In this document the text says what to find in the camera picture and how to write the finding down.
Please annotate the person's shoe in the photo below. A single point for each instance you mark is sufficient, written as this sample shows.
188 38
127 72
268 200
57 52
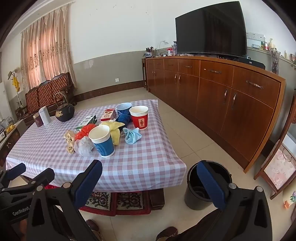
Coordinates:
93 227
167 233

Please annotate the yellow hanging decoration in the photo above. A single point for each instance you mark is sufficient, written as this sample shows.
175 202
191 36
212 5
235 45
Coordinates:
15 82

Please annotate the black soundbar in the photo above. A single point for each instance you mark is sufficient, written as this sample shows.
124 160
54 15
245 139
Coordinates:
251 63

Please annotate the red patterned rug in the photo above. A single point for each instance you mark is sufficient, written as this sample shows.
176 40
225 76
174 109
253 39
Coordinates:
129 201

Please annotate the white socket panel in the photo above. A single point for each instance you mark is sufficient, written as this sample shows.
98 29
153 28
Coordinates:
255 36

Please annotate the red paper cup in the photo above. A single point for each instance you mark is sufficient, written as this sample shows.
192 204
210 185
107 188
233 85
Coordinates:
140 121

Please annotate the blue paper bowl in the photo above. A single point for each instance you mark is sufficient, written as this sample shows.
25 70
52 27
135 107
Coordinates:
122 109

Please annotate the black iron teapot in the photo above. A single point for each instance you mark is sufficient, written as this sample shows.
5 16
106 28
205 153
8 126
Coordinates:
64 113

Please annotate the green houseplant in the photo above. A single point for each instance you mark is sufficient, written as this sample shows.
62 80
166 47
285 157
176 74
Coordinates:
293 63

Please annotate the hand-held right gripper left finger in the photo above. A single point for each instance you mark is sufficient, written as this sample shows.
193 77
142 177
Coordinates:
89 183

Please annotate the blue face mask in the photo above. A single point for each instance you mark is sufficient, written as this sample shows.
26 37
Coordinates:
131 136

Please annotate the white refrigerator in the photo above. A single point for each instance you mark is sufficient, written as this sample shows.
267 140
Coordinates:
4 99

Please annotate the small potted plant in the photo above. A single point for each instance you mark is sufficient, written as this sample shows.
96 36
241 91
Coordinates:
149 54

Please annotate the yellow lotion bottle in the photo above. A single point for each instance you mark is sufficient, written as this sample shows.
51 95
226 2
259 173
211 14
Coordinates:
271 44

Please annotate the person's right shoe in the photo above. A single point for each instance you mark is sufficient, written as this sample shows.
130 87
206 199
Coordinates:
167 233

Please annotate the person's left shoe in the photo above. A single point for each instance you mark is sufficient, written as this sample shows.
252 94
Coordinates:
93 227

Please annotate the small dark wooden table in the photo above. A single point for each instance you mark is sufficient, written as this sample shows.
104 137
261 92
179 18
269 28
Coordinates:
144 69

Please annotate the orange cloth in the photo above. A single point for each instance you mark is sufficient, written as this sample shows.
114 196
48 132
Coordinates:
84 132

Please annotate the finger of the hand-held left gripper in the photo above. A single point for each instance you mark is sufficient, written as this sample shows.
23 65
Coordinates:
14 172
44 176

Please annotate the black flat television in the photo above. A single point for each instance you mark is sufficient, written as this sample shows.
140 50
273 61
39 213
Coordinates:
208 30

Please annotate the plate of yellow fruit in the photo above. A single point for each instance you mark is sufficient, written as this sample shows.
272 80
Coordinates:
10 128

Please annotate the red milk carton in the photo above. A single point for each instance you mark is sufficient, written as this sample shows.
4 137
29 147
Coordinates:
108 114

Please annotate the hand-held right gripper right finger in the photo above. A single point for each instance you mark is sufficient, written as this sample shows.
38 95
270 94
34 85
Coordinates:
212 185

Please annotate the carved wooden sofa bench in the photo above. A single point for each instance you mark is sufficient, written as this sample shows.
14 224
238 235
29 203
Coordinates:
46 90

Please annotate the small red box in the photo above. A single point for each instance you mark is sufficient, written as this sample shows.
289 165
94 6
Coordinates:
170 52

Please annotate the yellow cloth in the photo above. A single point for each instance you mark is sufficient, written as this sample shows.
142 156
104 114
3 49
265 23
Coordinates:
115 129

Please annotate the brown wooden sideboard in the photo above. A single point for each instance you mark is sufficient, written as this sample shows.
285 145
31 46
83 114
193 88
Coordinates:
208 97

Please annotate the blue and white paper cup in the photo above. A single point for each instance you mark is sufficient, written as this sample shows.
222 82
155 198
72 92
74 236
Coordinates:
104 146

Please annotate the pink patterned curtain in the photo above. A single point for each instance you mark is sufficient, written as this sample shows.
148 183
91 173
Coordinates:
44 51

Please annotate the small picture frame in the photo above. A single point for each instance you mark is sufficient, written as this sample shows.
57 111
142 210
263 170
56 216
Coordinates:
2 135

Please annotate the pink checked tablecloth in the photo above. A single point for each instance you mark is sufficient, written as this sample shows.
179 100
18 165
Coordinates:
138 162

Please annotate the person's dark trouser leg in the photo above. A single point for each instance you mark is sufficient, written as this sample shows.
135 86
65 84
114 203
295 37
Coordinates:
203 227

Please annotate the dark red tin can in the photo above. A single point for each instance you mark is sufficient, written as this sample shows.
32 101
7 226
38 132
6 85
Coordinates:
38 120

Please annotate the wooden chair with checkered cushion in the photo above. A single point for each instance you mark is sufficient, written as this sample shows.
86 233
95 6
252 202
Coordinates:
157 199

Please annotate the beige cloth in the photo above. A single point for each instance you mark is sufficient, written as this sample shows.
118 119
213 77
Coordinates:
69 139

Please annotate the blue towel cloth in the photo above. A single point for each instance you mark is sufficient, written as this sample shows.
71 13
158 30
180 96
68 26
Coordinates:
123 119

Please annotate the glass vase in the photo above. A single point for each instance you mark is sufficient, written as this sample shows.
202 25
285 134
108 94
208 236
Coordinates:
275 62

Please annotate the green and white carton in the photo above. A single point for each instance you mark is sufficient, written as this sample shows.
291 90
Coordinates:
89 119

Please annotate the white tin box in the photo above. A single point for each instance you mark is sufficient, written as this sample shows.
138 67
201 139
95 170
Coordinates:
44 117

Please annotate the black trash bin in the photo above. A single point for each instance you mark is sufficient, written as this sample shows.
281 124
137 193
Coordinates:
194 199

